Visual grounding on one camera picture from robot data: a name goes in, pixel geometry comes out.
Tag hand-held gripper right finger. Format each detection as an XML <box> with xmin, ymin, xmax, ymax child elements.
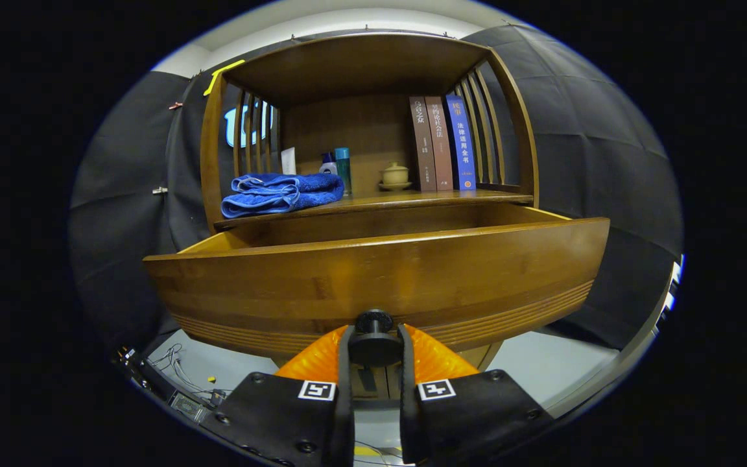
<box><xmin>398</xmin><ymin>323</ymin><xmax>556</xmax><ymax>464</ymax></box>

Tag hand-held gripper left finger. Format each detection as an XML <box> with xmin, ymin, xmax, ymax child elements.
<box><xmin>215</xmin><ymin>324</ymin><xmax>356</xmax><ymax>467</ymax></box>

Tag wooden countertop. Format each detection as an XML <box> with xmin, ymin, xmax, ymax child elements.
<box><xmin>215</xmin><ymin>188</ymin><xmax>534</xmax><ymax>231</ymax></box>

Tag wooden cabinet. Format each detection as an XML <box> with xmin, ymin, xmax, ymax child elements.
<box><xmin>200</xmin><ymin>32</ymin><xmax>540</xmax><ymax>403</ymax></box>

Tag grey vented box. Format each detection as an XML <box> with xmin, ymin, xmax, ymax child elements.
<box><xmin>169</xmin><ymin>391</ymin><xmax>213</xmax><ymax>424</ymax></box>

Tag blue towel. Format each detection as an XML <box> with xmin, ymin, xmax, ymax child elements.
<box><xmin>221</xmin><ymin>172</ymin><xmax>346</xmax><ymax>219</ymax></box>

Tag beige lidded tea cup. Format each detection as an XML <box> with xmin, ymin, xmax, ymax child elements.
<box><xmin>378</xmin><ymin>162</ymin><xmax>413</xmax><ymax>191</ymax></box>

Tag teal bottle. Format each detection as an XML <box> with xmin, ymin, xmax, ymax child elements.
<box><xmin>335</xmin><ymin>147</ymin><xmax>352</xmax><ymax>195</ymax></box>

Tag dark brown book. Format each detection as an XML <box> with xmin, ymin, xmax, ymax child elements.
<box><xmin>409</xmin><ymin>96</ymin><xmax>437</xmax><ymax>193</ymax></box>

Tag reddish brown book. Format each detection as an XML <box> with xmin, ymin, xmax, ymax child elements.
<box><xmin>424</xmin><ymin>96</ymin><xmax>455</xmax><ymax>191</ymax></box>

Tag blue book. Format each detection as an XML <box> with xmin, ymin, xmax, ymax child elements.
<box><xmin>445</xmin><ymin>95</ymin><xmax>478</xmax><ymax>191</ymax></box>

